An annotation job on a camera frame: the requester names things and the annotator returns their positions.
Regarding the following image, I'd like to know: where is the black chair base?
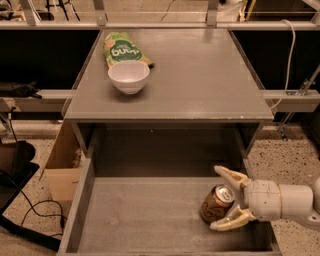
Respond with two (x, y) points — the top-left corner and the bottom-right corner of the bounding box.
(0, 141), (60, 251)

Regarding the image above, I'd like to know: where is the cardboard box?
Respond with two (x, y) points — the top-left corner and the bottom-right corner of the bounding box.
(44, 122), (82, 201)

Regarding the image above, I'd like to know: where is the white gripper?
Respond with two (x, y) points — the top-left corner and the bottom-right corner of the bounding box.
(210, 165), (282, 231)

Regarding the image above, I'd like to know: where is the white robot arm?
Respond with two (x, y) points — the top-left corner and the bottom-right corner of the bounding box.
(210, 166), (320, 231)

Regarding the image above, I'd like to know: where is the open grey top drawer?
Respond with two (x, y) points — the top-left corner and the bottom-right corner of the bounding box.
(57, 127), (283, 256)

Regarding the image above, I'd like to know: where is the grey cabinet with top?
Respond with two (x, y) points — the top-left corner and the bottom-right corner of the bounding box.
(65, 29), (273, 157)

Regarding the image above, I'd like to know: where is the metal railing frame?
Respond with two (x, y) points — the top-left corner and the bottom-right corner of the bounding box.
(0, 0), (320, 30)

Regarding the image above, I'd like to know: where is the green chip bag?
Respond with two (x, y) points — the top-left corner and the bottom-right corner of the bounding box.
(103, 32), (155, 68)

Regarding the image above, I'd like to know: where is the black floor cable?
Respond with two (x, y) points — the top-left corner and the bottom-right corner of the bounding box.
(19, 189), (68, 238)

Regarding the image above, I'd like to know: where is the white hanging cable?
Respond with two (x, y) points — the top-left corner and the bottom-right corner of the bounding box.
(268, 18), (297, 111)

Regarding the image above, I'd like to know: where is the white bowl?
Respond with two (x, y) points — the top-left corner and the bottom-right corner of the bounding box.
(108, 60), (150, 94)

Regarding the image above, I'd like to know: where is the orange soda can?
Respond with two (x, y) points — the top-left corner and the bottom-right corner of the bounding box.
(200, 184), (235, 223)

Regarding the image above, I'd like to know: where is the black cloth on ledge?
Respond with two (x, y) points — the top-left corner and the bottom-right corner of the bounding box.
(0, 82), (42, 99)

